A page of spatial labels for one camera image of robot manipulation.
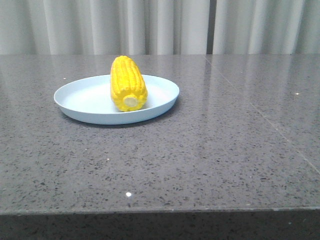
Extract yellow corn cob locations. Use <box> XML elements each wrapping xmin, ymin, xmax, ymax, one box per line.
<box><xmin>110</xmin><ymin>55</ymin><xmax>148</xmax><ymax>112</ymax></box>

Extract light blue plate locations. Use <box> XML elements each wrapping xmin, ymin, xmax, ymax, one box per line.
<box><xmin>54</xmin><ymin>74</ymin><xmax>180</xmax><ymax>125</ymax></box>

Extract white curtain right panel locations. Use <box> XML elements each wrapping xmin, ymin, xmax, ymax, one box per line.
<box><xmin>212</xmin><ymin>0</ymin><xmax>320</xmax><ymax>54</ymax></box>

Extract white curtain panel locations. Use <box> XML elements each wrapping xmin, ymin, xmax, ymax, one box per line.
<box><xmin>0</xmin><ymin>0</ymin><xmax>211</xmax><ymax>55</ymax></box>
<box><xmin>212</xmin><ymin>0</ymin><xmax>320</xmax><ymax>54</ymax></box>

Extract white curtain left panel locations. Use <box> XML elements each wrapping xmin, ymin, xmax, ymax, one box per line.
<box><xmin>0</xmin><ymin>0</ymin><xmax>211</xmax><ymax>55</ymax></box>

